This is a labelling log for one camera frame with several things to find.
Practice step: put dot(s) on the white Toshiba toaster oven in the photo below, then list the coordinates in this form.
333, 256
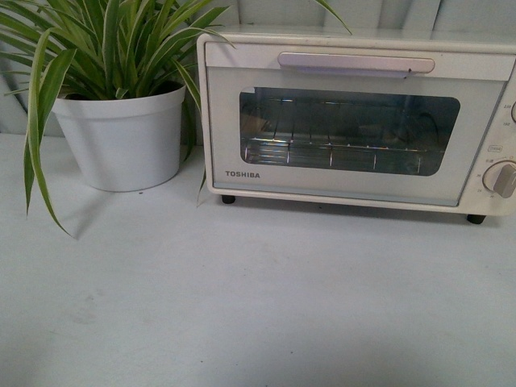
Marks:
475, 56

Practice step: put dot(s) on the white plastic plant pot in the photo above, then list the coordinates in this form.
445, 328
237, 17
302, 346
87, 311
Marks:
125, 145

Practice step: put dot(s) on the beige timer knob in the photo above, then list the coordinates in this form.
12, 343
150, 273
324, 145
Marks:
500, 178

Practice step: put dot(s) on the green striped spider plant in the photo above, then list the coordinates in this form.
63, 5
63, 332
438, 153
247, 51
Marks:
99, 51

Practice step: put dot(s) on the wire oven rack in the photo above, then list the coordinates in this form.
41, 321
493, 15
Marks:
310, 133

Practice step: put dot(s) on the silver oven door handle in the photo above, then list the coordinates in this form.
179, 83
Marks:
355, 65

